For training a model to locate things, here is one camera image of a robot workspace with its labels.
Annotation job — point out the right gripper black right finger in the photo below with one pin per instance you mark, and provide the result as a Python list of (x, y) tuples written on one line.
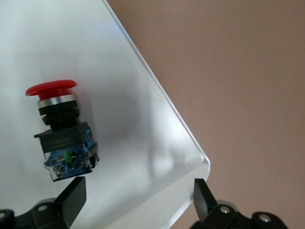
[(202, 200)]

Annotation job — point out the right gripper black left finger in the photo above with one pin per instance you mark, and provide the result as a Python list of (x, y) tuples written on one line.
[(71, 198)]

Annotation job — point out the red mushroom push button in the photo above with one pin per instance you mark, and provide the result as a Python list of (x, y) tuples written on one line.
[(62, 124)]

